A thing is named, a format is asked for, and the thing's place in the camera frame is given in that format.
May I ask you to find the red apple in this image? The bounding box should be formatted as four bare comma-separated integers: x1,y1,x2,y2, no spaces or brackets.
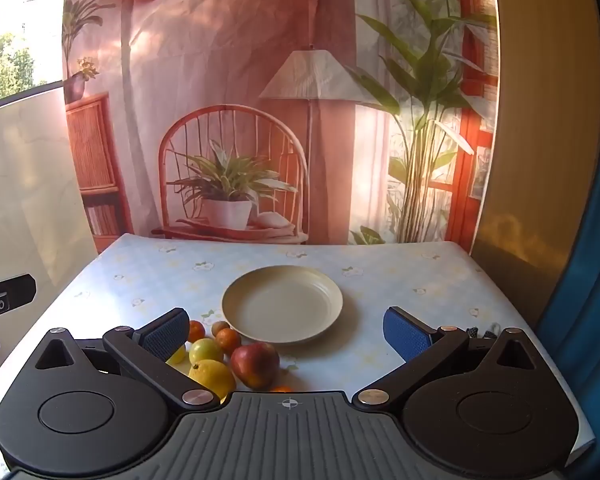
230,342,281,390

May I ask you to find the green round fruit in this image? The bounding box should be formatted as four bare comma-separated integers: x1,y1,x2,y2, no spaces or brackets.
188,338,226,365

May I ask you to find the yellow lemon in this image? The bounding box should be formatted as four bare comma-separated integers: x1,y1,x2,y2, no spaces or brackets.
188,359,237,402

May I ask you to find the window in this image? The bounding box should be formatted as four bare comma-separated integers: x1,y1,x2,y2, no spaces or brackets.
0,0,70,111

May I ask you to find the printed backdrop cloth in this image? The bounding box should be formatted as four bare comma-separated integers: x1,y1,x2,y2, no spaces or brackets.
62,0,498,256

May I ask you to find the cream round plate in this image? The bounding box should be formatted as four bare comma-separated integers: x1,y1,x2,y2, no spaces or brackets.
221,265,344,345

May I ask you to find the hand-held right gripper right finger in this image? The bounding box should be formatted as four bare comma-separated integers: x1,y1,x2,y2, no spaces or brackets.
352,306,540,413

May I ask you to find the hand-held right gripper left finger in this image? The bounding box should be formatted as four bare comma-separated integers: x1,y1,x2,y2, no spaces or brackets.
34,308,221,413

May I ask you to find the black white striped cloth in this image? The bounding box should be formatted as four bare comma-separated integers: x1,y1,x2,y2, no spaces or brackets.
466,326,502,342

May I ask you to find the floral tablecloth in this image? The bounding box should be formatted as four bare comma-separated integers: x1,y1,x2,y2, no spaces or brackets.
0,232,596,456

